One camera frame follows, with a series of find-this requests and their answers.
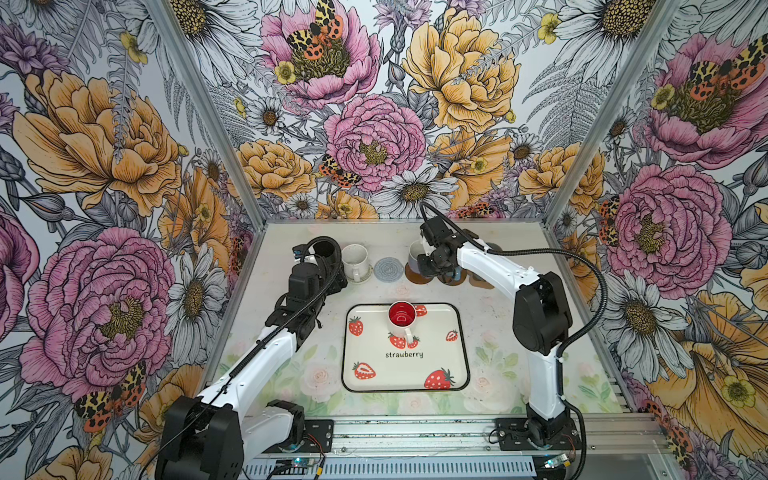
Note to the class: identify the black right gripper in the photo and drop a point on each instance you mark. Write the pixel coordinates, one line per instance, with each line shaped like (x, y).
(425, 268)

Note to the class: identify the plain brown wooden coaster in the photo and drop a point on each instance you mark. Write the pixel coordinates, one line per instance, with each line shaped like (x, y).
(444, 280)

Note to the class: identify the scratched dark brown wooden coaster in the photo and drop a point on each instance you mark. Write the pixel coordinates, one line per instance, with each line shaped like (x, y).
(414, 277)

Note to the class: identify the cork paw print coaster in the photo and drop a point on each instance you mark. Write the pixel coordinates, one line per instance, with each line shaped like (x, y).
(478, 282)

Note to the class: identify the grey-blue braided rope coaster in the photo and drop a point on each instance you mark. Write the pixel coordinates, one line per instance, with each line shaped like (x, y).
(388, 270)

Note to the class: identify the red interior white mug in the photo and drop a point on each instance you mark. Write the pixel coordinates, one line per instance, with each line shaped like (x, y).
(401, 316)

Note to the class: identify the white mug purple handle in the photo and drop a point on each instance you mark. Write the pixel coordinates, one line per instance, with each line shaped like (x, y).
(415, 250)

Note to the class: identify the black mug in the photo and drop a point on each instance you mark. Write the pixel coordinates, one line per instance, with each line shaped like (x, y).
(328, 249)

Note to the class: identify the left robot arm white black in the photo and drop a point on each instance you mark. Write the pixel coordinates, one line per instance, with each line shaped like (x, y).
(212, 435)

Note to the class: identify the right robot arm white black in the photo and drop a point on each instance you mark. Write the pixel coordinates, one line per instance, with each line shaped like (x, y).
(541, 315)

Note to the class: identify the white strawberry print tray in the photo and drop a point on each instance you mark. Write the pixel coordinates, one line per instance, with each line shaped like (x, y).
(378, 359)

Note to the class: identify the green circuit board left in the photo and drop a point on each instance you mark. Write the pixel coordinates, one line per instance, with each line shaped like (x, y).
(297, 466)

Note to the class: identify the green circuit board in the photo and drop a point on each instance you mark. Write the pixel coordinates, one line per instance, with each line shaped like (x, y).
(297, 466)
(559, 461)

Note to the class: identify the green circuit board right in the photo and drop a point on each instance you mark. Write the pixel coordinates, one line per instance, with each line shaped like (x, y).
(559, 461)

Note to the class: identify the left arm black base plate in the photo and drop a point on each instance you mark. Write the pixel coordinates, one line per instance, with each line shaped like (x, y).
(307, 436)

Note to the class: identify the aluminium corner post left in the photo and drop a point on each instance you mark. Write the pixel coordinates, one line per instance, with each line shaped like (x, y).
(186, 64)

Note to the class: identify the aluminium corner post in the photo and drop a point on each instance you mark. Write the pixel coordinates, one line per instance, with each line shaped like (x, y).
(646, 46)
(186, 64)

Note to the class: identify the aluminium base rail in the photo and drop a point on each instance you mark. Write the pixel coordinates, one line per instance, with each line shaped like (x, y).
(614, 446)

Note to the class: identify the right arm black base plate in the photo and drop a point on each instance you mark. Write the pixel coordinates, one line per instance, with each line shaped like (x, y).
(517, 433)

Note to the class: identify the aluminium corner post right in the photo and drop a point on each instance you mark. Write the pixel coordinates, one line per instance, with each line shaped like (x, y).
(646, 46)

